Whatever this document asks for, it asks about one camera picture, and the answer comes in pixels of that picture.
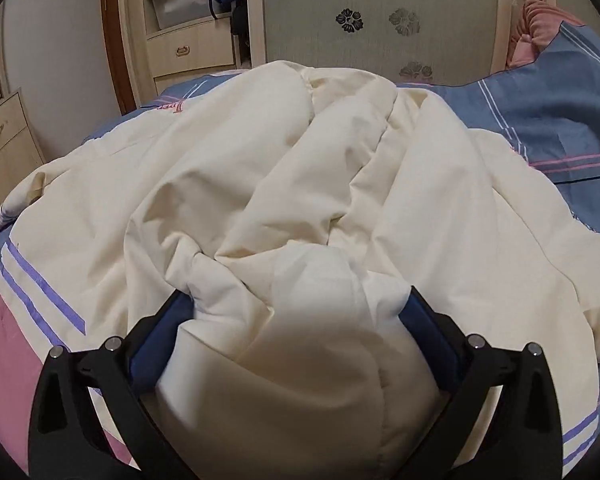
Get brown door frame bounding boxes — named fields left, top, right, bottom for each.
left=99, top=0, right=137, bottom=114

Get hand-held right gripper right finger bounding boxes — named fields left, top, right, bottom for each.
left=401, top=285, right=565, bottom=480

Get floral sliding wardrobe door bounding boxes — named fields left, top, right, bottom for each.
left=250, top=0, right=526, bottom=84

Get cream white quilt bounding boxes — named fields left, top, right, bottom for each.
left=0, top=60, right=600, bottom=480

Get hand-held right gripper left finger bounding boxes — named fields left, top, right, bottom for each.
left=26, top=291, right=197, bottom=480

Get pink pillow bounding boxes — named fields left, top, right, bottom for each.
left=506, top=0, right=584, bottom=69

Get beige wardrobe with drawers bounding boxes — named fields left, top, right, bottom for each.
left=116, top=0, right=259, bottom=109

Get blue striped bed sheet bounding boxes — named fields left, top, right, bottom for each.
left=0, top=24, right=600, bottom=480

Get beige cabinet with handles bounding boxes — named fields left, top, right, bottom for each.
left=0, top=8, right=48, bottom=256

